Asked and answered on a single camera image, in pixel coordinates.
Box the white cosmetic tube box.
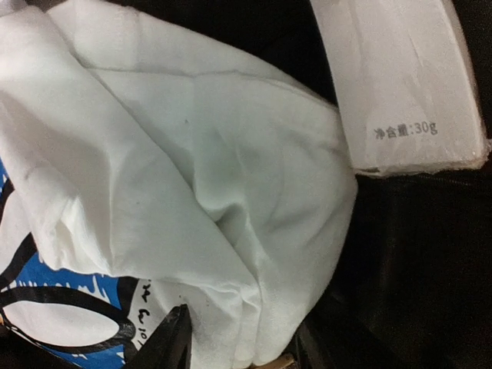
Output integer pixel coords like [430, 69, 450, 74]
[311, 1, 490, 177]

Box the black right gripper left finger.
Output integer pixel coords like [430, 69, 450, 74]
[130, 304, 192, 369]

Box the pink hard-shell suitcase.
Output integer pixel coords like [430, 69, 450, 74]
[131, 1, 491, 368]

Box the white t-shirt blue flower print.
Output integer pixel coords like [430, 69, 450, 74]
[1, 1, 357, 368]

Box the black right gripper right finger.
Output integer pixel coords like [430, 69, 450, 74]
[294, 322, 331, 369]

